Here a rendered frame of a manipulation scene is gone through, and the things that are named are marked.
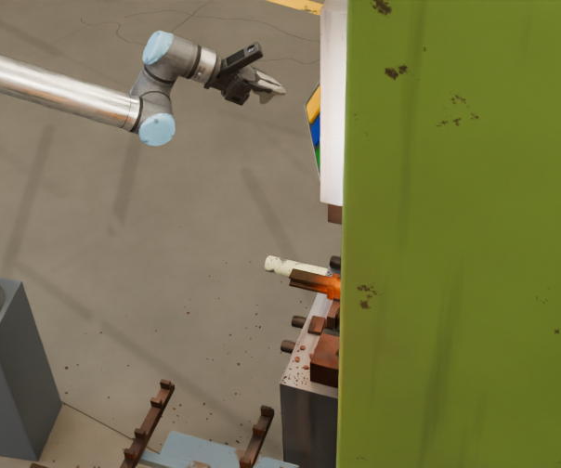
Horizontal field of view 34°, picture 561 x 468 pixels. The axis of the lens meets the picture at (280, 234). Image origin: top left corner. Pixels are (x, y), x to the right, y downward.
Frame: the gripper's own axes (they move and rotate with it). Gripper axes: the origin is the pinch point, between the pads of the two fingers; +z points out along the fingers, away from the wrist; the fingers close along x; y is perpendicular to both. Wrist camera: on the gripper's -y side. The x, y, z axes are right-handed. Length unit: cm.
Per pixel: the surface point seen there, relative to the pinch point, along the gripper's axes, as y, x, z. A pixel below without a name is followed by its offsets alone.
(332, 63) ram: -53, 79, -29
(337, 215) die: -21, 74, -8
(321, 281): 3, 66, 4
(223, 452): 38, 90, -5
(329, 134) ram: -40, 79, -22
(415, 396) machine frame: -29, 122, -7
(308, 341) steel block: 14, 73, 6
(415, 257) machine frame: -53, 121, -23
